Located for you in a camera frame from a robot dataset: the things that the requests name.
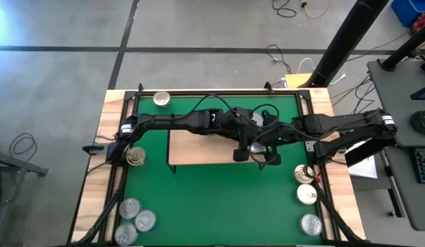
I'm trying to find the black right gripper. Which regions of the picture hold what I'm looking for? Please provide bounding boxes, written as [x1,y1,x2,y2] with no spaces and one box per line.
[262,109,299,166]

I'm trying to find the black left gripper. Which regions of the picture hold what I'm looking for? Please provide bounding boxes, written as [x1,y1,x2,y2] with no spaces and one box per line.
[220,106,254,163]

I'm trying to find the gold-rim can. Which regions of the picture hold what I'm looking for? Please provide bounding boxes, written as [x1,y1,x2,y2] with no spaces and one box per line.
[249,141,268,154]

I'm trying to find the gold lid blue label can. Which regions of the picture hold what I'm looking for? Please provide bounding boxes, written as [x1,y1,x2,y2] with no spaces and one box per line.
[293,163,316,185]
[125,145,147,167]

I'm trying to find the white lid tin can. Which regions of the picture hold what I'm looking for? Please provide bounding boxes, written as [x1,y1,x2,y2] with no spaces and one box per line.
[296,183,318,206]

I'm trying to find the wooden shelf black metal legs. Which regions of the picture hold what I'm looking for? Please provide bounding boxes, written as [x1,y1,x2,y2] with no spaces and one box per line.
[166,115,272,172]

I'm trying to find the small wooden box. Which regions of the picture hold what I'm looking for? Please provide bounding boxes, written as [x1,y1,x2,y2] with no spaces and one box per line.
[284,73,314,89]

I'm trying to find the gold lid tin can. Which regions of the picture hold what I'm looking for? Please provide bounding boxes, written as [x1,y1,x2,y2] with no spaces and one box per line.
[152,90,172,108]

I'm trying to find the green table mat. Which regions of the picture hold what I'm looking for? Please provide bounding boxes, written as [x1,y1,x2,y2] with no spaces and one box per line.
[124,95,325,246]

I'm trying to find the black desk support bar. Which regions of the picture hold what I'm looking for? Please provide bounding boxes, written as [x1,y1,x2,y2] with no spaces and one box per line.
[344,137,397,168]

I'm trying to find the white paper sheet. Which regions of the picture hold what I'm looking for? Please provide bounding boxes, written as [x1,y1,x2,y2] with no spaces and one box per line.
[345,140,378,180]

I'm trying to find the black corrugated column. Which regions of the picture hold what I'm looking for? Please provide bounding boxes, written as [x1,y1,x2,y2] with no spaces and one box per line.
[308,0,391,89]

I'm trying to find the grey desk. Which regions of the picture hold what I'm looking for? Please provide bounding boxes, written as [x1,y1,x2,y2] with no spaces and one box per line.
[367,58,425,231]

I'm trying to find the black keyboard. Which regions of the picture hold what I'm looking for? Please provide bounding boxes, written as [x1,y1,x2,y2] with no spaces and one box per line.
[414,147,425,185]

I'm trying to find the black slanted pole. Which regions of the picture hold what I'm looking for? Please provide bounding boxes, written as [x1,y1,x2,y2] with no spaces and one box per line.
[382,30,425,72]

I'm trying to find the blue plastic bin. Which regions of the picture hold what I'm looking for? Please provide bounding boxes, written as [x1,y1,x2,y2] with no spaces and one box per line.
[390,0,425,28]

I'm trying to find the red object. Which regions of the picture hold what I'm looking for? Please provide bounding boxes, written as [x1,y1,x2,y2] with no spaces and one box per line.
[411,15,425,35]

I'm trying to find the grey metal stand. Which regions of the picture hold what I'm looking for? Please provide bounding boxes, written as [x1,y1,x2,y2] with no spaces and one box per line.
[0,139,50,247]

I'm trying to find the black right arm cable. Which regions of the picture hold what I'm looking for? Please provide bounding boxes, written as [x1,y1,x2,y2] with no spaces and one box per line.
[248,104,302,165]

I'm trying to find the black metal table frame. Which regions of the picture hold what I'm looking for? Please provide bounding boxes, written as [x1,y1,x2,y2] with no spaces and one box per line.
[66,87,369,247]

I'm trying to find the black floor cable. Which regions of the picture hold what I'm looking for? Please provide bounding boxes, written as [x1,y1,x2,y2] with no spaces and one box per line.
[330,73,380,117]
[266,43,292,75]
[272,0,298,19]
[8,132,38,159]

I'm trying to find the white floor cable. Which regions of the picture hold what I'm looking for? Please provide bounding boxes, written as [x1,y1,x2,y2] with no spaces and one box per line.
[297,57,347,86]

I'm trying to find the yellow floor cable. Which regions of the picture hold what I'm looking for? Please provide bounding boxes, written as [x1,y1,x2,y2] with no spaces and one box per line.
[301,0,333,20]

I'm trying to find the coiled black cable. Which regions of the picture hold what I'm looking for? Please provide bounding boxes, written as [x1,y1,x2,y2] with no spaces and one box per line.
[411,109,425,138]

